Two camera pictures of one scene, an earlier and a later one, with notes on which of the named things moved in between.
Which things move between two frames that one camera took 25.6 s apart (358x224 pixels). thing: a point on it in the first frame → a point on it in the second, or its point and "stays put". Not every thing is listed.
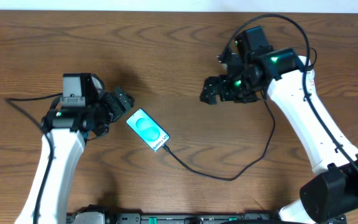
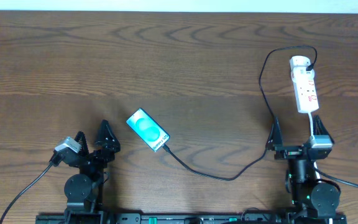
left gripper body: (114, 104) → (95, 155)
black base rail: (175, 218) stays put
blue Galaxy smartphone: (148, 129) stays put
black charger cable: (168, 151) stays put
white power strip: (310, 78) stays put
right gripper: (225, 94) → (276, 141)
